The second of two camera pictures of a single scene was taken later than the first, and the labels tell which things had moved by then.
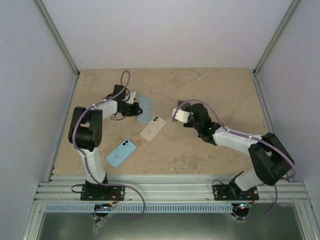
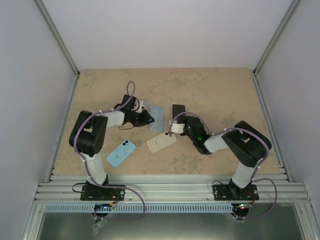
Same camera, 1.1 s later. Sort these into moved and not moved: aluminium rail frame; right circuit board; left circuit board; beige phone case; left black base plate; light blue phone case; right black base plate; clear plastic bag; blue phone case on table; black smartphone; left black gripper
Moved: beige phone case; light blue phone case; black smartphone; left black gripper
Not moved: right black base plate; blue phone case on table; right circuit board; left black base plate; clear plastic bag; aluminium rail frame; left circuit board
